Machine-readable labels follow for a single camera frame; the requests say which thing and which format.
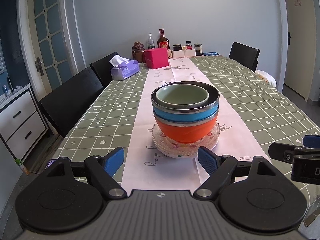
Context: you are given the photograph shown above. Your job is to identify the large glass plate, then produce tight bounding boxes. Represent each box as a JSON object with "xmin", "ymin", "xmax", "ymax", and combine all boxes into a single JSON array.
[{"xmin": 152, "ymin": 121, "xmax": 220, "ymax": 159}]

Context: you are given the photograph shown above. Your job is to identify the orange steel bowl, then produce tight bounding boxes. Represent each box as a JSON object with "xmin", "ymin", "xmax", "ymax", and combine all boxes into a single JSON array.
[{"xmin": 153, "ymin": 110, "xmax": 219, "ymax": 144}]

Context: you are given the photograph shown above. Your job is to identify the blue steel bowl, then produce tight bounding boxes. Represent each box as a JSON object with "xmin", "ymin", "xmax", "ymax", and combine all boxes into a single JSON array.
[{"xmin": 151, "ymin": 81, "xmax": 220, "ymax": 122}]

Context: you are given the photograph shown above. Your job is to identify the green ceramic bowl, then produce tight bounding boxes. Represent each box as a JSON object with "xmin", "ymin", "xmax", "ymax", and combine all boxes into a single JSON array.
[{"xmin": 155, "ymin": 83, "xmax": 209, "ymax": 109}]

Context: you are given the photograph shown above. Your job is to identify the near black chair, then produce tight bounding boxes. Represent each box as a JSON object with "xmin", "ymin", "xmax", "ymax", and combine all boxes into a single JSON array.
[{"xmin": 39, "ymin": 67, "xmax": 104, "ymax": 137}]

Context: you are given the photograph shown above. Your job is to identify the black chair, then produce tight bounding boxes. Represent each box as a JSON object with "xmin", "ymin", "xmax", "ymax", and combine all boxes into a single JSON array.
[
  {"xmin": 229, "ymin": 42, "xmax": 260, "ymax": 72},
  {"xmin": 39, "ymin": 67, "xmax": 104, "ymax": 137},
  {"xmin": 89, "ymin": 52, "xmax": 118, "ymax": 88}
]

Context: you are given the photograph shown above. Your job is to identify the white drawer cabinet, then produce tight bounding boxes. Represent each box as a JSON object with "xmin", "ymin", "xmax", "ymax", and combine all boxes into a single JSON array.
[{"xmin": 1, "ymin": 84, "xmax": 49, "ymax": 161}]

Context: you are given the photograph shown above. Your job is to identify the right side black chair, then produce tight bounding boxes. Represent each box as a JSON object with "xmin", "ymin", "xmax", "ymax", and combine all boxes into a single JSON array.
[{"xmin": 229, "ymin": 42, "xmax": 260, "ymax": 72}]

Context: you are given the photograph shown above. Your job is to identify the far black chair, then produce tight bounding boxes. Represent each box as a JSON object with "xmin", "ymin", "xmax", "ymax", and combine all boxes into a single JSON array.
[{"xmin": 89, "ymin": 52, "xmax": 118, "ymax": 88}]

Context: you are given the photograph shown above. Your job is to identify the purple tissue pack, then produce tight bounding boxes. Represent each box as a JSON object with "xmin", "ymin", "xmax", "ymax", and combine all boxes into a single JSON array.
[{"xmin": 109, "ymin": 55, "xmax": 140, "ymax": 81}]

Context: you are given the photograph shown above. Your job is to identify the cream door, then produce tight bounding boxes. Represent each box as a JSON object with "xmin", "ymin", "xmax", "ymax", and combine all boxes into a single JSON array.
[{"xmin": 284, "ymin": 0, "xmax": 316, "ymax": 100}]

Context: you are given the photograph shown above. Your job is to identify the blue packet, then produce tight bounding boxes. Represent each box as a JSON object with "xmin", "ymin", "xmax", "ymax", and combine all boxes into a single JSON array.
[{"xmin": 203, "ymin": 51, "xmax": 220, "ymax": 56}]

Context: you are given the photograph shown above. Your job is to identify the white box right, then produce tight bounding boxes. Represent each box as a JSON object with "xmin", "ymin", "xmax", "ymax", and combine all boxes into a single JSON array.
[{"xmin": 184, "ymin": 49, "xmax": 196, "ymax": 57}]

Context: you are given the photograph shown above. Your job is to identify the white box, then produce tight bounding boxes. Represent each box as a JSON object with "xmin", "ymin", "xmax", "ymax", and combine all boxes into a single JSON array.
[
  {"xmin": 184, "ymin": 49, "xmax": 196, "ymax": 57},
  {"xmin": 172, "ymin": 50, "xmax": 185, "ymax": 59}
]

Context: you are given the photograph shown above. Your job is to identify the white box left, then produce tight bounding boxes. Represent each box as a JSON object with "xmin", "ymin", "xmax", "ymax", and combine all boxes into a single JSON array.
[{"xmin": 172, "ymin": 50, "xmax": 185, "ymax": 59}]

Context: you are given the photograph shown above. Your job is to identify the dark filled glass jar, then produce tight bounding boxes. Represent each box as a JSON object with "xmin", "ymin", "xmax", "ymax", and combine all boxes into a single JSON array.
[{"xmin": 194, "ymin": 44, "xmax": 203, "ymax": 56}]

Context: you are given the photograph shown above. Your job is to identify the pink cube box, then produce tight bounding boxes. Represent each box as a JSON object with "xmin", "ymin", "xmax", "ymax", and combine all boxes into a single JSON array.
[{"xmin": 144, "ymin": 48, "xmax": 169, "ymax": 69}]

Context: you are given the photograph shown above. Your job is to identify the brown ceramic jar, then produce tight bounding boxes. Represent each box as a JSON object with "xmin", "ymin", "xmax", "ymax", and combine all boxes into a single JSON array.
[{"xmin": 132, "ymin": 41, "xmax": 145, "ymax": 63}]

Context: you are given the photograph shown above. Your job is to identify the red label small jar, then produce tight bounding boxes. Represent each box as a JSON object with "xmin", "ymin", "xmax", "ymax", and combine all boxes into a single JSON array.
[{"xmin": 185, "ymin": 40, "xmax": 193, "ymax": 50}]

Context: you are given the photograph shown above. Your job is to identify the clear plastic bottle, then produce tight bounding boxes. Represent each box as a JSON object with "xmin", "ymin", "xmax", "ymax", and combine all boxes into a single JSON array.
[{"xmin": 147, "ymin": 33, "xmax": 156, "ymax": 49}]

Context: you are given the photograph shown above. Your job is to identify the amber liquor bottle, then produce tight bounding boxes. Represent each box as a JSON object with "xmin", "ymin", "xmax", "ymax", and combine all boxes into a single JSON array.
[{"xmin": 157, "ymin": 28, "xmax": 170, "ymax": 49}]

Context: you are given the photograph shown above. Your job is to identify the white glass panel door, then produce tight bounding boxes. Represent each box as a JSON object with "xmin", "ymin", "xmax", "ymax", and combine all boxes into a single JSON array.
[{"xmin": 17, "ymin": 0, "xmax": 86, "ymax": 99}]

